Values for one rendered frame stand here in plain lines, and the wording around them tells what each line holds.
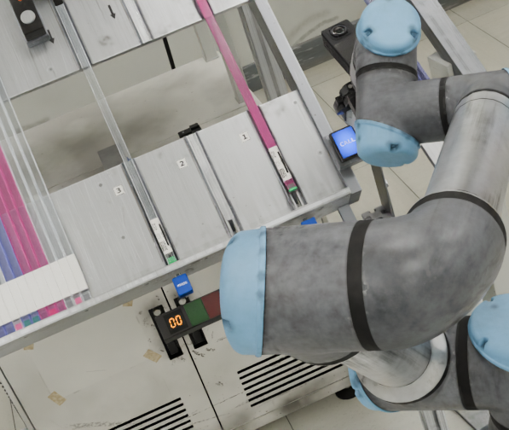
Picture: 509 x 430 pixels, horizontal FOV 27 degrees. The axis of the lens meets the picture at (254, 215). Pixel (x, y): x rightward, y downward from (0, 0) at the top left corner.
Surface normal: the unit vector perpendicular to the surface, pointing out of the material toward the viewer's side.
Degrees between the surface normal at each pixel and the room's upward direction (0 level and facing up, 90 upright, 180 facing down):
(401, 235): 17
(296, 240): 2
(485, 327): 7
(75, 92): 90
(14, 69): 43
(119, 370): 90
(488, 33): 0
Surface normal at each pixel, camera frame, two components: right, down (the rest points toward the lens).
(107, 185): 0.00, -0.28
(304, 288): -0.38, -0.02
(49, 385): 0.29, 0.45
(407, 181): -0.29, -0.80
